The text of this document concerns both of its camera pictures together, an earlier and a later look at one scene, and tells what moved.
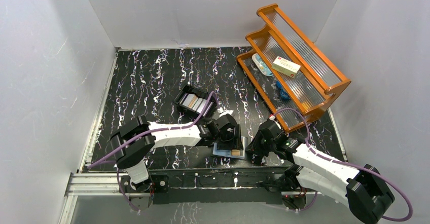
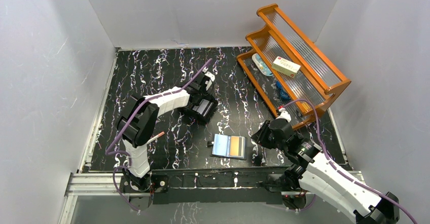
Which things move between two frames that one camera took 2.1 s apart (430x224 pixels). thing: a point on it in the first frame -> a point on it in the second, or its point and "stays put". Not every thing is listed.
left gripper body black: x=233 y=140 -> x=204 y=105
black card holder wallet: x=227 y=153 stays put
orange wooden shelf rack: x=294 y=87 stays put
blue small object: x=283 y=93 stays put
